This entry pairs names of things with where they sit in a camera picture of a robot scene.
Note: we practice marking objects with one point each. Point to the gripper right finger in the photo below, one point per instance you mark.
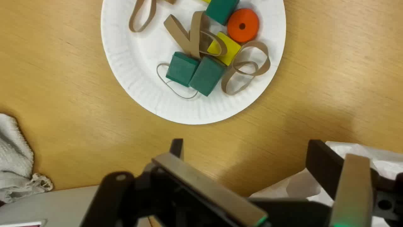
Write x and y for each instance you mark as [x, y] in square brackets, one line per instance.
[353, 189]

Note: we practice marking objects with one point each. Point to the orange round wooden bead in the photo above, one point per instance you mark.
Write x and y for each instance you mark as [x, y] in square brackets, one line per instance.
[244, 25]

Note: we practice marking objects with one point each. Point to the yellow wooden block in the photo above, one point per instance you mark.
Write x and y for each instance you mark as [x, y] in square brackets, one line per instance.
[232, 51]

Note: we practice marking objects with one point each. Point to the white plastic bag orange print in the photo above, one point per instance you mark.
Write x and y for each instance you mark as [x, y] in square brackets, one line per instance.
[303, 184]

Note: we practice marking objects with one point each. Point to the thin tan rubber band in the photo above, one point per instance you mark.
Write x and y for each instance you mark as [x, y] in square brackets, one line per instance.
[168, 83]

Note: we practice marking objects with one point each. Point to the white grey towel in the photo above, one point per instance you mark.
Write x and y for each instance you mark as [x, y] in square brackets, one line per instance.
[15, 159]

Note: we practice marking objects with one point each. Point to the white paper plate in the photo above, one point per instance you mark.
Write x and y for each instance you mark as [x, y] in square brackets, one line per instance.
[139, 70]

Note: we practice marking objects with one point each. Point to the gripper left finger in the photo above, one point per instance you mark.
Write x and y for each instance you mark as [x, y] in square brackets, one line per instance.
[210, 189]

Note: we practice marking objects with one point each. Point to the green wooden block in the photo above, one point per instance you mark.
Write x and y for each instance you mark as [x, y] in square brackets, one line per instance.
[182, 68]
[222, 9]
[207, 75]

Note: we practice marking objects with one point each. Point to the wide tan rubber band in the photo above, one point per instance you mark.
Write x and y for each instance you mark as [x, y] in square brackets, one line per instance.
[178, 35]

